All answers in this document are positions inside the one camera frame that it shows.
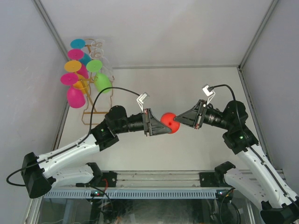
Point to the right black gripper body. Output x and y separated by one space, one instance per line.
197 120

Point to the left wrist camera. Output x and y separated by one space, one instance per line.
141 100

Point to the aluminium mounting rail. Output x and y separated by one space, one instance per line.
154 178

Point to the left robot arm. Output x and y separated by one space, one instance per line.
43 172

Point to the cyan plastic wine glass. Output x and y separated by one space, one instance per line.
80 44

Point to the front magenta wine glass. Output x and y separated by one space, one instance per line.
75 97

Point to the gold wire glass rack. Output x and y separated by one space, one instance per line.
101 108

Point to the blue slotted cable duct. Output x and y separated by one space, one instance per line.
133 194

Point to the right black base bracket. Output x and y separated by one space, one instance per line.
208 179

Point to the magenta wine glass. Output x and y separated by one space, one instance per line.
77 55
75 97

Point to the black base bracket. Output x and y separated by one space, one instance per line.
107 179
208 179

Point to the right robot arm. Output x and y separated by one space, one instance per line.
276 201

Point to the green plastic wine glass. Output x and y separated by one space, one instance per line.
101 81

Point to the left black base bracket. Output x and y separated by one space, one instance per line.
107 179

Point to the front clear wine glass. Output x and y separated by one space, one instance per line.
106 67

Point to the red plastic wine glass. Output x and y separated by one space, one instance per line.
168 120

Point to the clear wine glass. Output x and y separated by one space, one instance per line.
106 67
97 46

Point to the rear clear wine glass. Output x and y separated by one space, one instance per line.
97 46

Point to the rear magenta wine glass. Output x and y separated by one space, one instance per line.
77 55

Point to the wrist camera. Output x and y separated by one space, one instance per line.
141 100
209 92

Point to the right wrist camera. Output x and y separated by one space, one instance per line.
209 92

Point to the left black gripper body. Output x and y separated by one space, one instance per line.
147 122

